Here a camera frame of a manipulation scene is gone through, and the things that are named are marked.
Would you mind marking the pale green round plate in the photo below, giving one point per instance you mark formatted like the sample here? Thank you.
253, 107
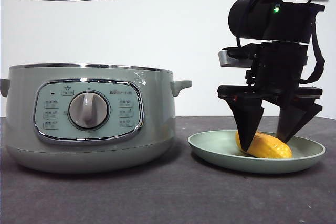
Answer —
210, 145

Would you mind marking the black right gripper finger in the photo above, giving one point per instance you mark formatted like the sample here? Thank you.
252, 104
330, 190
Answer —
294, 120
246, 121

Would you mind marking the pale green electric steamer pot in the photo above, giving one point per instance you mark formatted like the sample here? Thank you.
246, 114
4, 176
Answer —
23, 108

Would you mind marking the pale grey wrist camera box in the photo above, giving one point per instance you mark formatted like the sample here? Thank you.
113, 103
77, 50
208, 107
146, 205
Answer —
233, 60

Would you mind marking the grey steamer control dial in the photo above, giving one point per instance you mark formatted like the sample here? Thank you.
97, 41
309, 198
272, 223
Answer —
88, 110

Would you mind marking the yellow corn cob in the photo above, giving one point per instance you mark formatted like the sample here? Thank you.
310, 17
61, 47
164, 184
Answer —
270, 148

